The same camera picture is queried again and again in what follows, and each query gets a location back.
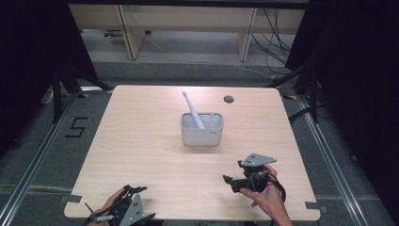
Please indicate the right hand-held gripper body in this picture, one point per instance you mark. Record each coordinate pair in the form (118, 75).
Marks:
(255, 160)

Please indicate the yellow black tape piece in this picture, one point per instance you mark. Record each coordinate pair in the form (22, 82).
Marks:
(290, 97)
(83, 95)

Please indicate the grey tape piece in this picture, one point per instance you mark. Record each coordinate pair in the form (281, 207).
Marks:
(71, 198)
(316, 206)

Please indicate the white electric toothbrush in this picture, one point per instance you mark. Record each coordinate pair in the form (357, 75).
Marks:
(194, 111)

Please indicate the person's right hand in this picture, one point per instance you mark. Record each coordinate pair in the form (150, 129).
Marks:
(269, 199)

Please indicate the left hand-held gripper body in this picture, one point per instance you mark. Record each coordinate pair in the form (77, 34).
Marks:
(133, 210)

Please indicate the light wooden bench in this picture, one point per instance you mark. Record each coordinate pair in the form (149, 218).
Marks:
(188, 19)

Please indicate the black tape floor mark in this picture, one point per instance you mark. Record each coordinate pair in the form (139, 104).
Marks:
(76, 127)

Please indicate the metal floor rail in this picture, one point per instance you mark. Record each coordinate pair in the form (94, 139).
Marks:
(34, 163)
(332, 163)

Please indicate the dark curtain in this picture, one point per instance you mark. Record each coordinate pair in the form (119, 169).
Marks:
(28, 47)
(360, 78)

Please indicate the white toothbrush holder box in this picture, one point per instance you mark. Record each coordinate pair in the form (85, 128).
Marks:
(202, 136)

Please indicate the black metal stand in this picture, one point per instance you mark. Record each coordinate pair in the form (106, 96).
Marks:
(313, 94)
(57, 94)

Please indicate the person's left hand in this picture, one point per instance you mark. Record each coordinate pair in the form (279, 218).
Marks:
(109, 202)

